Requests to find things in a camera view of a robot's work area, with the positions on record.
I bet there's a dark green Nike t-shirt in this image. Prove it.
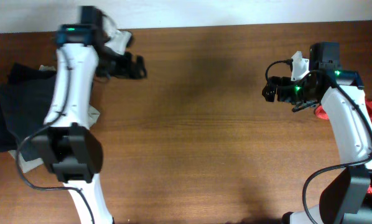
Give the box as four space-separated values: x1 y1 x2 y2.
0 76 56 150

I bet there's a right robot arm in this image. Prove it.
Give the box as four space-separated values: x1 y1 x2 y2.
262 42 372 223

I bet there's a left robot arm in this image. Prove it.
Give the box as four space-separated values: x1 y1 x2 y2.
28 6 147 223

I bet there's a folded black garment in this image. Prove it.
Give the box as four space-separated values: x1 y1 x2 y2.
0 63 56 152

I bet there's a folded beige garment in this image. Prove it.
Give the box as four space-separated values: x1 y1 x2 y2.
0 64 100 174

